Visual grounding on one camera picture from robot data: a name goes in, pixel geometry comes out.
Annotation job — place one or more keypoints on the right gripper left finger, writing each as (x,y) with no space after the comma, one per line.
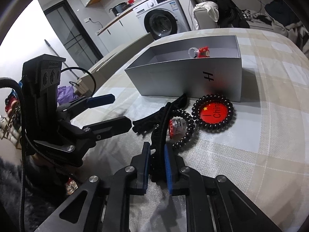
(141,162)

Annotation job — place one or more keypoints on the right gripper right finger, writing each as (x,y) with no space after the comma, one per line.
(173,164)

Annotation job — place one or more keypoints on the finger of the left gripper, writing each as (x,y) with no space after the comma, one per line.
(102,100)
(108,128)

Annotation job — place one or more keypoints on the black hair clip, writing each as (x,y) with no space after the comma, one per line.
(158,124)

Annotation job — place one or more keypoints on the red China pin badge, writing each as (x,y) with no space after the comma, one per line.
(213,112)

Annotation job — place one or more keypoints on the red clear keychain charm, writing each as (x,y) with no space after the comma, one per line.
(203,52)

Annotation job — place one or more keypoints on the person's left hand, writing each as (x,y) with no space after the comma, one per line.
(38,159)

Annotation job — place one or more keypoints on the cardboard box beside bed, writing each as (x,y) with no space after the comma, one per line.
(108,65)

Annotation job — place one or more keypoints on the purple bag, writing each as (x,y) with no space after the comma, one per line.
(66,94)

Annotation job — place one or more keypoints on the dark glass door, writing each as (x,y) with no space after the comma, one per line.
(73,35)

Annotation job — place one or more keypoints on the white counter cabinet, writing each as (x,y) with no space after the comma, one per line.
(122,29)

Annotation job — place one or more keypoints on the black pot on counter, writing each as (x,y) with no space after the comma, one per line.
(119,8)

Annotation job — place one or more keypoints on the checkered bed cover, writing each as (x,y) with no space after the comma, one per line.
(264,153)

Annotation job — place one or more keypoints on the white washing machine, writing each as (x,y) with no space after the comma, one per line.
(162,18)

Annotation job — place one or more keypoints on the grey cardboard box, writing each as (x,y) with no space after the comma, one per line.
(167,70)

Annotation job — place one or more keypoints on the white garment on sofa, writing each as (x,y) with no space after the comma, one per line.
(210,7)

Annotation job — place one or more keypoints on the beige sofa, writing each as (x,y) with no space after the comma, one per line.
(241,12)

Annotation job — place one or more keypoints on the black garment on sofa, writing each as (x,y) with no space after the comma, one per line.
(230,15)

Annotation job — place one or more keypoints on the pile of clothes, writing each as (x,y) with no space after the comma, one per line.
(285,22)

